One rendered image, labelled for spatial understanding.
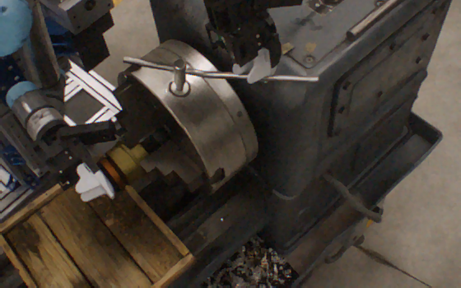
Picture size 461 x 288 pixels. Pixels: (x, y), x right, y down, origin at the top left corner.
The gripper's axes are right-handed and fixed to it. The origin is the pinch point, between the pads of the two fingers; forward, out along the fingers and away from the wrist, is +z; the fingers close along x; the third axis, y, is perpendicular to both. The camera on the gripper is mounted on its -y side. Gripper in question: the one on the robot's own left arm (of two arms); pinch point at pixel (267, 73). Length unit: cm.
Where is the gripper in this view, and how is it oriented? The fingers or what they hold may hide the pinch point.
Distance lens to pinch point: 90.9
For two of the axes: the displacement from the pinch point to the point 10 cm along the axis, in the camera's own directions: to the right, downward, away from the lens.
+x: 6.4, 4.3, -6.3
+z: 2.0, 7.0, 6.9
